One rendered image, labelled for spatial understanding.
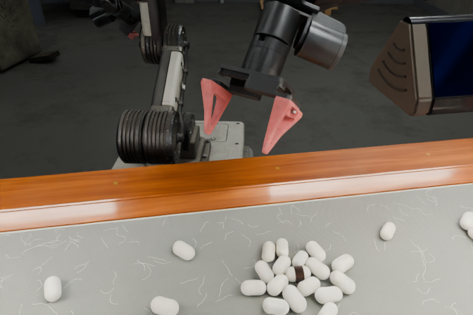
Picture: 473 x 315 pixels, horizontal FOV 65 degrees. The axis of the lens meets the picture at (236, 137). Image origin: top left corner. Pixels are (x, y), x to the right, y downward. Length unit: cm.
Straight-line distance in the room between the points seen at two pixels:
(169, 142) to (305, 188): 32
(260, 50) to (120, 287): 38
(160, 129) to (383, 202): 48
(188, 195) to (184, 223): 5
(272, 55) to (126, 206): 35
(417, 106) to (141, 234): 46
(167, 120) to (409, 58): 60
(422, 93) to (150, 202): 48
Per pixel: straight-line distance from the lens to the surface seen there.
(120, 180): 72
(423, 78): 33
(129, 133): 86
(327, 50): 55
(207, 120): 54
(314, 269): 56
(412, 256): 65
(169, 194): 67
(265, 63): 52
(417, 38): 34
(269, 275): 55
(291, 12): 55
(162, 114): 86
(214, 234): 62
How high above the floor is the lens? 118
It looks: 31 degrees down
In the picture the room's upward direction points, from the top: straight up
